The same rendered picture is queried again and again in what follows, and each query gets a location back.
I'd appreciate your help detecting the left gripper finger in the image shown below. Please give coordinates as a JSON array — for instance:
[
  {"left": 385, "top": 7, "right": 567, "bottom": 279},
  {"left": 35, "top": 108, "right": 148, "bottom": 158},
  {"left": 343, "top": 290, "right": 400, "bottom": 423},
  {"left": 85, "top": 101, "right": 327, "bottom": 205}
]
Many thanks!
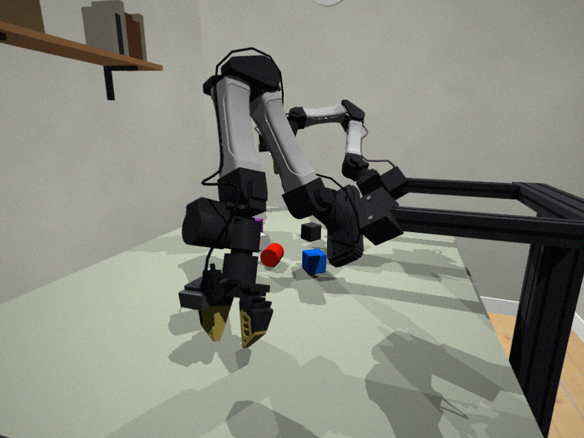
[
  {"left": 201, "top": 306, "right": 231, "bottom": 342},
  {"left": 240, "top": 310, "right": 267, "bottom": 348}
]

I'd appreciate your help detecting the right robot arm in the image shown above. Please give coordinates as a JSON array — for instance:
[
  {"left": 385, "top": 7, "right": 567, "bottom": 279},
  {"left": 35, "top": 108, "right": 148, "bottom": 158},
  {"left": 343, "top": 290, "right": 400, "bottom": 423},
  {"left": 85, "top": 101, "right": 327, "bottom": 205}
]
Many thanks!
[{"left": 287, "top": 100, "right": 374, "bottom": 181}]

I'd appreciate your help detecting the red cylinder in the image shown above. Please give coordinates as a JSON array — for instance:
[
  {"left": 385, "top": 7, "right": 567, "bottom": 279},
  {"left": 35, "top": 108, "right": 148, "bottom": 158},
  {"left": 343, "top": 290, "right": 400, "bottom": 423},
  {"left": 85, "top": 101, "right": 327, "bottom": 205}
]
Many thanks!
[{"left": 260, "top": 243, "right": 284, "bottom": 267}]

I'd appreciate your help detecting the white cylinder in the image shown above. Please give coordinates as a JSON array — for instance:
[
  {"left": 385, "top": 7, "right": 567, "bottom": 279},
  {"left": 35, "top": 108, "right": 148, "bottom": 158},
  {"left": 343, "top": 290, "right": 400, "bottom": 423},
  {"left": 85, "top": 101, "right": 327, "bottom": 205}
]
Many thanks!
[{"left": 259, "top": 233, "right": 271, "bottom": 251}]

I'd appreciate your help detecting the blue cube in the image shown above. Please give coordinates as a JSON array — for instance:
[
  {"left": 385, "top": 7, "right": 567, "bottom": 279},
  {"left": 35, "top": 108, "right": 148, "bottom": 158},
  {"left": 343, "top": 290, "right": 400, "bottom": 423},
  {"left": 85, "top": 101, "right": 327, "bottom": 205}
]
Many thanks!
[{"left": 302, "top": 249, "right": 326, "bottom": 275}]

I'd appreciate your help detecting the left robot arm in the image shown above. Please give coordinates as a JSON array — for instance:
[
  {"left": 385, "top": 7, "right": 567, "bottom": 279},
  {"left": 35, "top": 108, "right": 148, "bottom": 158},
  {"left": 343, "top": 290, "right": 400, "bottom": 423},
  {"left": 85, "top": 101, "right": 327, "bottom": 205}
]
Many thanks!
[{"left": 178, "top": 55, "right": 357, "bottom": 311}]

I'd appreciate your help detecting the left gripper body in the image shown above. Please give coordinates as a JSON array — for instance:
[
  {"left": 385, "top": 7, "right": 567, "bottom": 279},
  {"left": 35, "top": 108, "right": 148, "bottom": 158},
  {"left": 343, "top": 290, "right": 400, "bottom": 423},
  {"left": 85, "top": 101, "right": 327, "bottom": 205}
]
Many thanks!
[{"left": 211, "top": 253, "right": 273, "bottom": 334}]

